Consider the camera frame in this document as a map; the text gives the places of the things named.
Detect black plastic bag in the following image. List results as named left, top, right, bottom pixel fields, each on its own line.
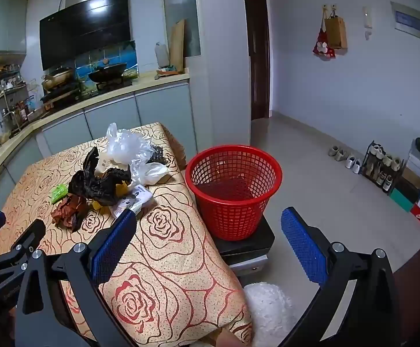
left=68, top=147, right=133, bottom=205

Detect white crumpled tissue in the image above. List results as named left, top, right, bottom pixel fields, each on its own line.
left=129, top=161, right=171, bottom=186

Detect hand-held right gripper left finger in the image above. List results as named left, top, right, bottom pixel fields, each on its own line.
left=13, top=209, right=138, bottom=347

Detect green wrapper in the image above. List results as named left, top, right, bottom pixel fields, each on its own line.
left=50, top=184, right=69, bottom=204

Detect wooden cutting board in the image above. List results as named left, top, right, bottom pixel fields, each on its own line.
left=169, top=19, right=186, bottom=71

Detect brown paper bag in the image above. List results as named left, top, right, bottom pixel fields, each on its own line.
left=323, top=11, right=348, bottom=50

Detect beige paper cup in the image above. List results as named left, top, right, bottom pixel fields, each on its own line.
left=98, top=156, right=131, bottom=177

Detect white fluffy cushion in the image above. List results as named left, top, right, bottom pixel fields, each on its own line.
left=244, top=283, right=299, bottom=347

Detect clear plastic bag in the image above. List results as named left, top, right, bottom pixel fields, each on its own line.
left=105, top=122, right=157, bottom=164

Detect black gas stove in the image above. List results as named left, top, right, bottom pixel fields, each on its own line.
left=39, top=75, right=139, bottom=106

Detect metal spice rack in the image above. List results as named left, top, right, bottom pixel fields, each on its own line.
left=0, top=64, right=45, bottom=131

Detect cartoon tissue packet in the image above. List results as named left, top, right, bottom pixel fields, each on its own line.
left=110, top=184, right=155, bottom=219

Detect frosted glass window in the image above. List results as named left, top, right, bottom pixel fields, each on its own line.
left=162, top=0, right=202, bottom=59

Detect black box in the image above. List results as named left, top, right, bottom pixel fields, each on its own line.
left=215, top=216, right=276, bottom=258

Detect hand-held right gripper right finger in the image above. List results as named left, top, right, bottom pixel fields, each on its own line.
left=281, top=207, right=401, bottom=347

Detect rose patterned tablecloth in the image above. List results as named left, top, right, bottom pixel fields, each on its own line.
left=0, top=122, right=254, bottom=347

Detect red plastic basket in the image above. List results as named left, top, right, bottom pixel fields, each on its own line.
left=185, top=145, right=283, bottom=241

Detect stack of shoe boxes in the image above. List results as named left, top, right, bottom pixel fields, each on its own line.
left=388, top=147, right=420, bottom=227

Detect black wok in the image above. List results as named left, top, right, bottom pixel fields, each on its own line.
left=88, top=63, right=128, bottom=83

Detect wall electrical panel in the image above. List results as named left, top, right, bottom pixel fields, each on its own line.
left=390, top=1, right=420, bottom=43

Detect black range hood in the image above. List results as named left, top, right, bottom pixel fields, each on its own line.
left=39, top=0, right=131, bottom=71

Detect red cloth bag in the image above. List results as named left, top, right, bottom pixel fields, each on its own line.
left=312, top=20, right=336, bottom=59

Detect kitchen counter cabinets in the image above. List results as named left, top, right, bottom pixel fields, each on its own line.
left=0, top=72, right=198, bottom=221

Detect blue backsplash picture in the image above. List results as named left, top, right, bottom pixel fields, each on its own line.
left=51, top=40, right=138, bottom=81

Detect dark wooden door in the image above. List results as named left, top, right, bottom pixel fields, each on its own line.
left=241, top=0, right=271, bottom=121

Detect black shoe rack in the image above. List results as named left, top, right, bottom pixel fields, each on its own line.
left=361, top=140, right=406, bottom=192

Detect orange kitchen tool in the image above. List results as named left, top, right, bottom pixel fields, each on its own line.
left=155, top=68, right=180, bottom=80

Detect brown crumpled paper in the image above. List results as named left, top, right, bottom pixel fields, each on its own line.
left=50, top=195, right=88, bottom=233

